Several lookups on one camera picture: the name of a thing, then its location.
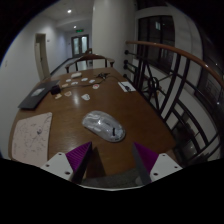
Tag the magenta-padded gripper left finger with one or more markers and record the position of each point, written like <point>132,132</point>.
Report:
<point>77,157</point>

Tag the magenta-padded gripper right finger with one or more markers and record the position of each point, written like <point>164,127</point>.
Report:
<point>148,158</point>

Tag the white printed mouse pad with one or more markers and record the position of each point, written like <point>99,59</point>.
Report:
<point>32,136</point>

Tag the small beige sticker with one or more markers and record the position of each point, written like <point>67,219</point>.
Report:
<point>58,96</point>

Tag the pale round sticker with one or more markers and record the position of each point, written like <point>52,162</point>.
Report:
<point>68,94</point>

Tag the small black charger block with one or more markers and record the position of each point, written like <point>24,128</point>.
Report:
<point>55,90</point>

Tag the small white sticker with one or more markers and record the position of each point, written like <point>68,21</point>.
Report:
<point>84,79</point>
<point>68,80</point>
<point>74,83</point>
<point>92,81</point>

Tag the white paper card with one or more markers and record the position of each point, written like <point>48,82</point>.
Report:
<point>130,86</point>

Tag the black closed laptop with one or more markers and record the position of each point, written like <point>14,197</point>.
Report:
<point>37,94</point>

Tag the black railing with wooden handrail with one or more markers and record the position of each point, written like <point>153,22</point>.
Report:
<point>173,80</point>

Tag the small white box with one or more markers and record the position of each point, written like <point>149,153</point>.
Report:
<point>77,74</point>

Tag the wooden armchair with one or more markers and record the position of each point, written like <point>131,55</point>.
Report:
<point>90,57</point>

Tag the side doorway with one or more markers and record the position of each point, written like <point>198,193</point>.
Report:
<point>42,56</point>

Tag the glass double door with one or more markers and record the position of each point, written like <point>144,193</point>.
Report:
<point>80,45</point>

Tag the dark framed window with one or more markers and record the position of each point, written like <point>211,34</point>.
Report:
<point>156,40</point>

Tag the green exit sign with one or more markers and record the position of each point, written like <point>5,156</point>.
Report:
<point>79,30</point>

